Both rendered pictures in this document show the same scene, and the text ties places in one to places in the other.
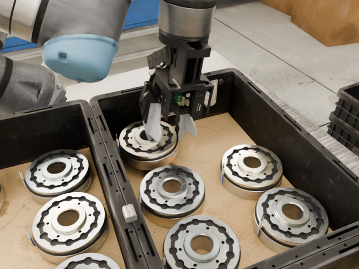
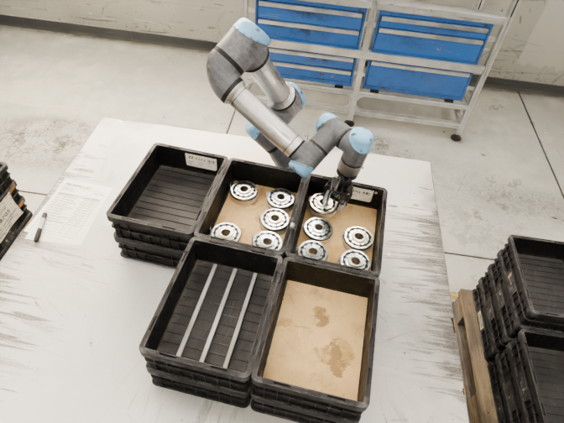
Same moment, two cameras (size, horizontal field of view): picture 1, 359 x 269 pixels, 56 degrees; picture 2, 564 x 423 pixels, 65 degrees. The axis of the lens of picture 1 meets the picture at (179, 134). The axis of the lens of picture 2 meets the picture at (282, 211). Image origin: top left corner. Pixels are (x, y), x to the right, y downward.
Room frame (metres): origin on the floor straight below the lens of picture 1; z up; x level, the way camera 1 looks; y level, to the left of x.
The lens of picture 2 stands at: (-0.59, -0.40, 2.02)
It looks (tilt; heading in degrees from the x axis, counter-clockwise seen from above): 47 degrees down; 31
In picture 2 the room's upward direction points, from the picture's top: 6 degrees clockwise
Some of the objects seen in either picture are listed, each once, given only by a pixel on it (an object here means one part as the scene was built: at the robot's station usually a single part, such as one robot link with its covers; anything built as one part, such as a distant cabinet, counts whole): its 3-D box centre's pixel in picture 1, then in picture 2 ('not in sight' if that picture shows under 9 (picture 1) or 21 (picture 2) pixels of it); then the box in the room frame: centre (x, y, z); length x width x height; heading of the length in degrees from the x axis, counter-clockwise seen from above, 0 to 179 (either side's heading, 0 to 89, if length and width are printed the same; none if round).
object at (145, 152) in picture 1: (148, 137); (323, 202); (0.45, 0.05, 0.88); 0.10 x 0.10 x 0.01
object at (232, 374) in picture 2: not in sight; (216, 300); (-0.11, 0.07, 0.92); 0.40 x 0.30 x 0.02; 22
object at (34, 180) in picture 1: (57, 170); (280, 198); (0.39, 0.20, 0.86); 0.10 x 0.10 x 0.01
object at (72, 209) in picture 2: not in sight; (70, 210); (-0.05, 0.89, 0.70); 0.33 x 0.23 x 0.01; 27
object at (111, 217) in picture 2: not in sight; (171, 186); (0.15, 0.50, 0.92); 0.40 x 0.30 x 0.02; 22
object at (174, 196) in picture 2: not in sight; (173, 196); (0.15, 0.50, 0.87); 0.40 x 0.30 x 0.11; 22
